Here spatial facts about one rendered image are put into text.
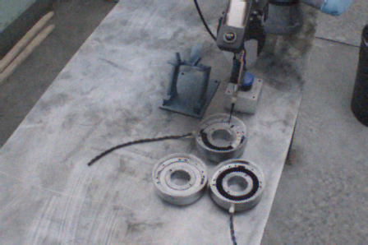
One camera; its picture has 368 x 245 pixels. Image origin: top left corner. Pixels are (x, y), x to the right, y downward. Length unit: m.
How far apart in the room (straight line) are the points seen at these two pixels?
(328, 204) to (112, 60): 1.08
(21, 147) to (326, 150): 1.40
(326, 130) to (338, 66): 0.49
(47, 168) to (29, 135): 0.12
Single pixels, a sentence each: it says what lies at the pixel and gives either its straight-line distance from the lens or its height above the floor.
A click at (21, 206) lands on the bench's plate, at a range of 0.96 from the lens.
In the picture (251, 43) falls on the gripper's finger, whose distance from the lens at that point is 0.92.
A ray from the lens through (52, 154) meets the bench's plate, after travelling 1.02.
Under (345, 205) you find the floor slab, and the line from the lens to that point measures 1.92.
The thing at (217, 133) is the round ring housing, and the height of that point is 0.82.
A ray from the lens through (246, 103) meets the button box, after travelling 1.03.
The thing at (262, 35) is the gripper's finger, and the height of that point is 1.02.
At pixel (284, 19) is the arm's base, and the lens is 1.27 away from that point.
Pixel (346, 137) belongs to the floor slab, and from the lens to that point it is 2.15.
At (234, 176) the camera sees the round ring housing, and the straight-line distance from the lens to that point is 0.90.
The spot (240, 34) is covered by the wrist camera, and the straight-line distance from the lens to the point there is 0.83.
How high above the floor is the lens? 1.55
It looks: 43 degrees down
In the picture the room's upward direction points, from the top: straight up
